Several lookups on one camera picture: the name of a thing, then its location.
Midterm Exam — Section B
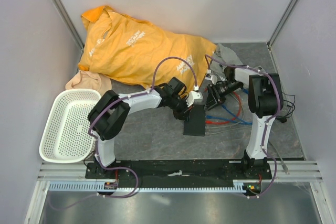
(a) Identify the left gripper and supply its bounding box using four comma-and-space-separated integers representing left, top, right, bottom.
168, 95, 194, 123

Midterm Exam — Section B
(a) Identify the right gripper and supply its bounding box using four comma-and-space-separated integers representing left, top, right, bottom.
204, 81, 243, 111

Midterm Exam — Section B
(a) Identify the black network switch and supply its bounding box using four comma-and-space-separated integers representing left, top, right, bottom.
183, 104, 206, 137

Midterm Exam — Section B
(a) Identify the orange printed t-shirt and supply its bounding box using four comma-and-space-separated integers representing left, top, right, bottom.
78, 6, 216, 91

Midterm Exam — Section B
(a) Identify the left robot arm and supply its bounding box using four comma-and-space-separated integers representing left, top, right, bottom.
88, 77, 198, 178

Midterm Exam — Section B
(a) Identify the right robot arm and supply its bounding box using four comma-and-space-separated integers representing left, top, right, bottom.
205, 66, 284, 160

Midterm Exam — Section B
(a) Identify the grey t-shirt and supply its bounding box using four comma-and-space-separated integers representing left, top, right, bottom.
206, 44, 264, 80

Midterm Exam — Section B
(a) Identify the beige cloth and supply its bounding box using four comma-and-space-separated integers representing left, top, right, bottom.
65, 70, 112, 93

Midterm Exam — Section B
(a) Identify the white perforated plastic basket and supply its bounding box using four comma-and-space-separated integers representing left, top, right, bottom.
39, 89, 101, 164

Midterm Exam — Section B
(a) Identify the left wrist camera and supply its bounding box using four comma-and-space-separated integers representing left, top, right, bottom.
186, 91, 203, 108

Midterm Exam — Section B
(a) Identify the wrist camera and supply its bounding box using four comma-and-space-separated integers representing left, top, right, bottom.
186, 91, 203, 108
205, 69, 217, 84

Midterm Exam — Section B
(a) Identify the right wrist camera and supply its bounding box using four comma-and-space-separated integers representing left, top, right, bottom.
205, 69, 217, 84

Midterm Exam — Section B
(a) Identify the red ethernet cable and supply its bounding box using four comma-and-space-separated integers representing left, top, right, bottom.
205, 91, 245, 125

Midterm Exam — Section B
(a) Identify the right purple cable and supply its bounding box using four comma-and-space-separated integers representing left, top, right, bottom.
204, 55, 284, 200

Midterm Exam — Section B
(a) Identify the purple cable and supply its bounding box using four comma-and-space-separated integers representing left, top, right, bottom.
48, 56, 200, 210
204, 55, 284, 200

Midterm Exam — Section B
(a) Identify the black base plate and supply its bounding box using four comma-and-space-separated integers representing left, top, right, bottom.
85, 159, 272, 187

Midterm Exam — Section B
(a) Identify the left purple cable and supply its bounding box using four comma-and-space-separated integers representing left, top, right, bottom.
48, 56, 200, 210

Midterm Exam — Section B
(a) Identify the grey slotted cable duct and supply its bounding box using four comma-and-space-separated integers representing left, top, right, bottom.
48, 181, 252, 193

